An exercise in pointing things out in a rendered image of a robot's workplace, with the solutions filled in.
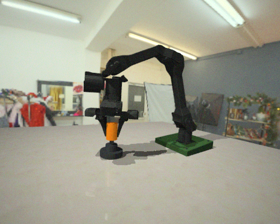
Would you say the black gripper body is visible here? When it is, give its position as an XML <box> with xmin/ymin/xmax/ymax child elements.
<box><xmin>84</xmin><ymin>93</ymin><xmax>139</xmax><ymax>120</ymax></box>

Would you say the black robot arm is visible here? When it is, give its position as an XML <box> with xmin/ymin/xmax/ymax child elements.
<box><xmin>84</xmin><ymin>44</ymin><xmax>197</xmax><ymax>145</ymax></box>

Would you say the orange knob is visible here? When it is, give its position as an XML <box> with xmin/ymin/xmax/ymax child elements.
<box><xmin>106</xmin><ymin>122</ymin><xmax>118</xmax><ymax>141</ymax></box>

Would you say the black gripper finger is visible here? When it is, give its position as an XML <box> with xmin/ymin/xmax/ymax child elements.
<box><xmin>117</xmin><ymin>118</ymin><xmax>128</xmax><ymax>138</ymax></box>
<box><xmin>95</xmin><ymin>116</ymin><xmax>107</xmax><ymax>136</ymax></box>

